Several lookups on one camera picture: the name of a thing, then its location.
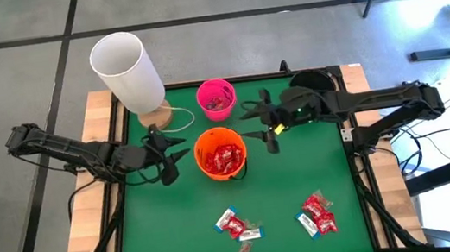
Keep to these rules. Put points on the clear orange candy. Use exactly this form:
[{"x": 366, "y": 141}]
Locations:
[
  {"x": 213, "y": 105},
  {"x": 243, "y": 251}
]

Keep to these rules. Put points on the black pumpkin bucket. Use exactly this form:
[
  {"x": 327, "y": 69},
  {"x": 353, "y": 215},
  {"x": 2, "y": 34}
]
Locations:
[{"x": 310, "y": 76}]

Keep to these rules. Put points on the black clamp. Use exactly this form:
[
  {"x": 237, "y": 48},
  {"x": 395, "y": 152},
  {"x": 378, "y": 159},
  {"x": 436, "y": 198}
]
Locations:
[{"x": 285, "y": 68}]

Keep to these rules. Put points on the orange pumpkin bucket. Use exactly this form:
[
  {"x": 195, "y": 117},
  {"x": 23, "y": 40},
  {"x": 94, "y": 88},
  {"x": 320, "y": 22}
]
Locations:
[{"x": 218, "y": 137}]

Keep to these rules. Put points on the pink plastic bucket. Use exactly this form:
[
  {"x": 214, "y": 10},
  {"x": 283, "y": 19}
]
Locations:
[{"x": 203, "y": 90}]

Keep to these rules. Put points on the red candy packet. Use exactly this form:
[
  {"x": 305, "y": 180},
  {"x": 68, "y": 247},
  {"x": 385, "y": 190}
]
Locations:
[
  {"x": 236, "y": 155},
  {"x": 232, "y": 167},
  {"x": 213, "y": 163},
  {"x": 313, "y": 206},
  {"x": 235, "y": 227},
  {"x": 326, "y": 224},
  {"x": 224, "y": 153}
]

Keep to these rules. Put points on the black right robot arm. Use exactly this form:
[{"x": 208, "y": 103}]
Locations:
[{"x": 370, "y": 100}]

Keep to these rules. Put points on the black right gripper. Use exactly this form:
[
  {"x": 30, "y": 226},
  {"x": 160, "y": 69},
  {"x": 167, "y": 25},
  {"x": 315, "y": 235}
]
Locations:
[{"x": 281, "y": 114}]

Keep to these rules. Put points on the white shade table lamp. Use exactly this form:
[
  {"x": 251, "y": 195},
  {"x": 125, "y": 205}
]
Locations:
[{"x": 126, "y": 69}]

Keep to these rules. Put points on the green table mat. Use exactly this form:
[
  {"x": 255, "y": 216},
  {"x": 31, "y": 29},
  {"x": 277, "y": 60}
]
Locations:
[{"x": 170, "y": 237}]

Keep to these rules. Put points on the clear green candy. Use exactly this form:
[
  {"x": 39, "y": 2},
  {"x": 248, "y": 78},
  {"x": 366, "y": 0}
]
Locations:
[{"x": 253, "y": 224}]

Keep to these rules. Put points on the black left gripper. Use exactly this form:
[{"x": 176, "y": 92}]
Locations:
[{"x": 155, "y": 150}]

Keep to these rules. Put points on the black frame strut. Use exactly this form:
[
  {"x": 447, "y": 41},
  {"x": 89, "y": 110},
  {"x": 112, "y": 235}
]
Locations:
[
  {"x": 391, "y": 217},
  {"x": 98, "y": 247}
]

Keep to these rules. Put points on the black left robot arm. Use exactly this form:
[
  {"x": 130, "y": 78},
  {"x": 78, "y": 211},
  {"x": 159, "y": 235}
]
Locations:
[{"x": 80, "y": 151}]

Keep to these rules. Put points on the black table frame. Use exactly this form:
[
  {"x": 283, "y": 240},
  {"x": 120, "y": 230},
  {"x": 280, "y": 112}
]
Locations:
[{"x": 185, "y": 85}]

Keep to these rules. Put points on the yellow label tag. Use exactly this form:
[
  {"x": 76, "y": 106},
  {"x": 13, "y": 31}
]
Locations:
[{"x": 278, "y": 129}]

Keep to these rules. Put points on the white mounting plate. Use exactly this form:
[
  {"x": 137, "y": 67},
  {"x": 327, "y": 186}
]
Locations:
[{"x": 347, "y": 134}]

